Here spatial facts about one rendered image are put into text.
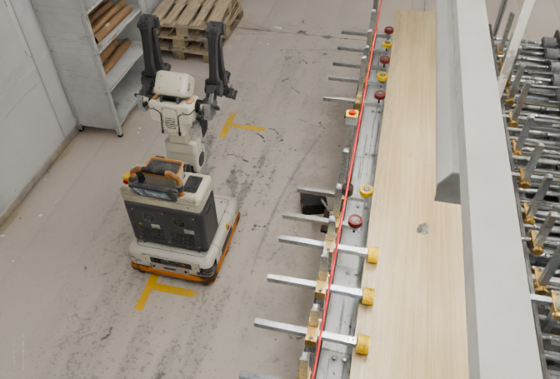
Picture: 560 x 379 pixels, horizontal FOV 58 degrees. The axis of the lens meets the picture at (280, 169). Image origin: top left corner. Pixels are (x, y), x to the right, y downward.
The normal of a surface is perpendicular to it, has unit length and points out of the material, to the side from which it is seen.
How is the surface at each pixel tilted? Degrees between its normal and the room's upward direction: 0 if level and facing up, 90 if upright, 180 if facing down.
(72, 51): 90
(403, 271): 0
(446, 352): 0
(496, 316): 0
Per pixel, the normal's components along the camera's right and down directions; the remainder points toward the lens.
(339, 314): -0.01, -0.73
